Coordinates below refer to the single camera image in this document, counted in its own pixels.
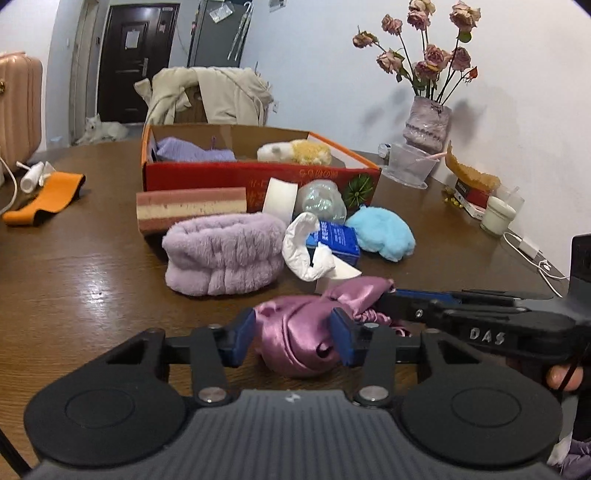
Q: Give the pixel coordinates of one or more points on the yellow white plush toy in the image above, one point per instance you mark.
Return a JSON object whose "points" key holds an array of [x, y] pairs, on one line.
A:
{"points": [[300, 152]]}

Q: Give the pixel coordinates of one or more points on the small yellow dried flowers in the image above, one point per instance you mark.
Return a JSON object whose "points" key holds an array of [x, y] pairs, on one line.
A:
{"points": [[450, 196]]}

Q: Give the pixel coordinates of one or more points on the dried pink rose bouquet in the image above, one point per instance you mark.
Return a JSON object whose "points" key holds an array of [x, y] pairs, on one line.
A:
{"points": [[434, 57]]}

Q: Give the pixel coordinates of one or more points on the clear folded umbrella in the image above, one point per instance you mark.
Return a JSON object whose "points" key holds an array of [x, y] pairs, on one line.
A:
{"points": [[240, 32]]}

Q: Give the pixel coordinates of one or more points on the orange elastic band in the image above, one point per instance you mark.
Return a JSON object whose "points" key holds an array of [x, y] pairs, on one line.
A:
{"points": [[55, 189]]}

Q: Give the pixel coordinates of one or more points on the person's right hand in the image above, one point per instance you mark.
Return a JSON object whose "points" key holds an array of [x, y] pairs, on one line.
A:
{"points": [[563, 378]]}

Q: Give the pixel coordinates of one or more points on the lavender folded towel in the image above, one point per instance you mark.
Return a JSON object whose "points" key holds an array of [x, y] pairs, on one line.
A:
{"points": [[184, 150]]}

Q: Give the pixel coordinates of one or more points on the pink cream striped sponge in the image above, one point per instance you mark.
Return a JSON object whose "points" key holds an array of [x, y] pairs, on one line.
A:
{"points": [[189, 205]]}

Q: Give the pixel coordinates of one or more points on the pink satin bow scrunchie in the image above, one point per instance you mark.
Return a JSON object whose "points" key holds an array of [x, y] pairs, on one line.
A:
{"points": [[295, 332]]}

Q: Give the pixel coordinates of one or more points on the pink straw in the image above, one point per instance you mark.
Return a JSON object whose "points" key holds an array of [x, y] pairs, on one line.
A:
{"points": [[434, 157]]}

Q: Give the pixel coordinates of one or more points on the blue plush toy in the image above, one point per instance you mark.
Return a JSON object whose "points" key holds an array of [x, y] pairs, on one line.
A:
{"points": [[383, 233]]}

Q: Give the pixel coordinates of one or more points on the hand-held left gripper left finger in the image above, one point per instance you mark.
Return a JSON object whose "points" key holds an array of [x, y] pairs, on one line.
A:
{"points": [[242, 339]]}

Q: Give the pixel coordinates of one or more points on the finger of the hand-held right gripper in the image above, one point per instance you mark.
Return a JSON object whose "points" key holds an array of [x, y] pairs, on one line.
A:
{"points": [[411, 310], [485, 299]]}

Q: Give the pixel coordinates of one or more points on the grey refrigerator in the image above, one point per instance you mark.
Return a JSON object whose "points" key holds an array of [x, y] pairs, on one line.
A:
{"points": [[207, 37]]}

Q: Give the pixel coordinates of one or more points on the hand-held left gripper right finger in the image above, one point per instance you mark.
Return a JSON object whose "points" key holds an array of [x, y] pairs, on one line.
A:
{"points": [[341, 339]]}

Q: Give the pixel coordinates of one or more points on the white tube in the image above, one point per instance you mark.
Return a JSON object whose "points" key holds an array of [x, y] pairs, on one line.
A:
{"points": [[32, 175]]}

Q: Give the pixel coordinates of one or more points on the blue tissue packet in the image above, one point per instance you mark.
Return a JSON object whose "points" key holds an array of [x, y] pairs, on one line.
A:
{"points": [[339, 240]]}

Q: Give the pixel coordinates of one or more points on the pink ribbed suitcase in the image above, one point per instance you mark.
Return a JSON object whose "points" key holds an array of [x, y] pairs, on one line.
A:
{"points": [[18, 106]]}

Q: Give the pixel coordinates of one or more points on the white sponge block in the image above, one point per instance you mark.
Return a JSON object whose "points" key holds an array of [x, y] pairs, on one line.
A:
{"points": [[279, 196]]}

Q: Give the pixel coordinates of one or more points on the white candle jar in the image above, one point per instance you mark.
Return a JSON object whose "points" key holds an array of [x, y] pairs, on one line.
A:
{"points": [[496, 217]]}

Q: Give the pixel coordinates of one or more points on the beige coat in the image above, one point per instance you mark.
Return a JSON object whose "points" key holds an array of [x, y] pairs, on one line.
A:
{"points": [[221, 92]]}

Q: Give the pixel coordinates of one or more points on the red cardboard box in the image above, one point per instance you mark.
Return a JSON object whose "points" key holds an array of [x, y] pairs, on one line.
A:
{"points": [[203, 175]]}

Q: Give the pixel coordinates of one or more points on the dark brown door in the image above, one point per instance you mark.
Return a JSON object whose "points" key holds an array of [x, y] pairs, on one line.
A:
{"points": [[115, 74]]}

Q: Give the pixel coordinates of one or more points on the person's purple clothing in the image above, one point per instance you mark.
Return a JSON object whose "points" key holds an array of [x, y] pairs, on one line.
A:
{"points": [[577, 461]]}

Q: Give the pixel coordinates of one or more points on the clear plastic container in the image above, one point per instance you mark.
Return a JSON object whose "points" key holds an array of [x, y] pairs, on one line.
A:
{"points": [[406, 161]]}

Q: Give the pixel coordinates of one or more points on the white dog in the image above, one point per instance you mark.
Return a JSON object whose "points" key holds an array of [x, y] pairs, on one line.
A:
{"points": [[101, 129]]}

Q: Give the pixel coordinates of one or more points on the wall paper sheet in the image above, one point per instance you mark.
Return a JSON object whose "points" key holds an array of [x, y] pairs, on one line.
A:
{"points": [[284, 3]]}

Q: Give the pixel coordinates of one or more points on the purple fluffy headband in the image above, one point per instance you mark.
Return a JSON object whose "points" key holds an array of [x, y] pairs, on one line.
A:
{"points": [[217, 254]]}

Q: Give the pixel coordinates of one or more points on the orange porous sheet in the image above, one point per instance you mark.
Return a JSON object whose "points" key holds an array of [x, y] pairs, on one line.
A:
{"points": [[475, 177]]}

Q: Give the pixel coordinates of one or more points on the white wedge sponge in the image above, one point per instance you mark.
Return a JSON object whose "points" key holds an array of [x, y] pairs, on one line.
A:
{"points": [[339, 274]]}

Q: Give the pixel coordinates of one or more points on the white door notice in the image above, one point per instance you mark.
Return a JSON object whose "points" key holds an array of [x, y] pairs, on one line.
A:
{"points": [[131, 38]]}

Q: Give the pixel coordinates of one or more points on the clear plastic bubble bag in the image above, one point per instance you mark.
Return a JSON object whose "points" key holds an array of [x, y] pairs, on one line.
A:
{"points": [[321, 201]]}

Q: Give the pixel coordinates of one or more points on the pink white glass vase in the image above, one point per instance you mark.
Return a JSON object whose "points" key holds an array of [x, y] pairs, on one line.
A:
{"points": [[427, 124]]}

